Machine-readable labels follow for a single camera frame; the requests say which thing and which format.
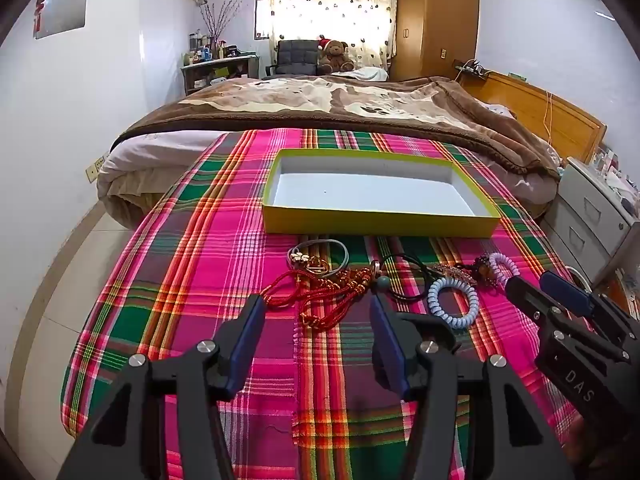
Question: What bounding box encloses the brown plush blanket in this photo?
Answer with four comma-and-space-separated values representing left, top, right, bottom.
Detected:
111, 75, 561, 181

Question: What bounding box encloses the black bin with white rim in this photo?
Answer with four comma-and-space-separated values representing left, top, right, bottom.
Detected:
567, 264, 596, 293

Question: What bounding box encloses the black padded chair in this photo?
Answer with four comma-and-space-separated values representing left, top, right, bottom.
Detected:
265, 40, 321, 79

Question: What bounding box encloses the small cluttered desk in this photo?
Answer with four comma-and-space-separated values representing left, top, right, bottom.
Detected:
181, 55, 261, 96

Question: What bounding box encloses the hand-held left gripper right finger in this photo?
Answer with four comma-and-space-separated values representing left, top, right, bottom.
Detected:
369, 294, 576, 480

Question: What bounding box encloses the brown teddy bear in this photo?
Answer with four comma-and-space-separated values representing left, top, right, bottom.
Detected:
317, 36, 356, 75

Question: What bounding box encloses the yellow-green shallow box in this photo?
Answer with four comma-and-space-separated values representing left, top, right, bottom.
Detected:
261, 148, 502, 237

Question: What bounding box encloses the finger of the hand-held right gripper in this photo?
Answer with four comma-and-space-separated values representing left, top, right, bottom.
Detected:
539, 270, 608, 318
504, 275, 568, 333

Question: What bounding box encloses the black band bracelet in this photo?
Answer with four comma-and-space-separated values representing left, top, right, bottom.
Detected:
382, 254, 441, 306

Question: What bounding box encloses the wooden bed headboard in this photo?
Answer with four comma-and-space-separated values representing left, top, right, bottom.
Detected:
457, 71, 608, 166

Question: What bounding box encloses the small wall window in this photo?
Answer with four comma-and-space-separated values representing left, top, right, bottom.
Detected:
254, 0, 271, 41

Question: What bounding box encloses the light blue spiral hair tie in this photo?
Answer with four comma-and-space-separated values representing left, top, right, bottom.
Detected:
428, 277, 481, 330

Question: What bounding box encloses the pink green plaid cloth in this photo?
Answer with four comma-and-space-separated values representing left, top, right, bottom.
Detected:
60, 128, 591, 480

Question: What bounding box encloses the group of bottles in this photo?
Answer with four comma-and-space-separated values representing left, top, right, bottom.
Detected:
182, 30, 241, 66

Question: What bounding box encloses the heart print curtain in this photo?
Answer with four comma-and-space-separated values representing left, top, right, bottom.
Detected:
266, 0, 398, 68

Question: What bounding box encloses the grey drawer cabinet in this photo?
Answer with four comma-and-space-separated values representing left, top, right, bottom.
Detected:
542, 157, 640, 286

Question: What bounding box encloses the black cord teal bead pendant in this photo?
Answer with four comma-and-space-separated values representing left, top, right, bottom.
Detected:
370, 259, 396, 295

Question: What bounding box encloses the purple spiral hair tie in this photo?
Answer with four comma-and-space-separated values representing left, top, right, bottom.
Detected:
487, 252, 517, 288

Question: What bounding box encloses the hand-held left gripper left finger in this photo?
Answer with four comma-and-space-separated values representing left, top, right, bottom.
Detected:
55, 294, 268, 480

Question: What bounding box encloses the brown beaded bracelet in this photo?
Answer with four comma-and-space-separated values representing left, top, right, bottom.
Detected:
432, 255, 496, 288

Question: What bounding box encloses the grey hair tie with charm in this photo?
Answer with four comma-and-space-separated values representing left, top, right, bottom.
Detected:
286, 239, 349, 278

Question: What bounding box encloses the white pillow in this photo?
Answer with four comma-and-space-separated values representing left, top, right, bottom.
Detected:
330, 66, 390, 82

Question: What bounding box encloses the glossy wall poster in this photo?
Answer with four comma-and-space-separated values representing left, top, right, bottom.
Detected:
32, 0, 90, 41

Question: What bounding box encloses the red braided string necklace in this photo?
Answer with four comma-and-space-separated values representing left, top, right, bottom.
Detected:
262, 266, 381, 333

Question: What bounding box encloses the vase of bare branches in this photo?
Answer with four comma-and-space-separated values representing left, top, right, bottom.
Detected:
200, 0, 241, 58

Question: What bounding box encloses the wall power socket strip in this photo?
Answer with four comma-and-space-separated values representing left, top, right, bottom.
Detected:
86, 155, 108, 184

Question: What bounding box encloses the wooden wardrobe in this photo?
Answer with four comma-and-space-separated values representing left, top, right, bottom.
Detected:
390, 0, 481, 82

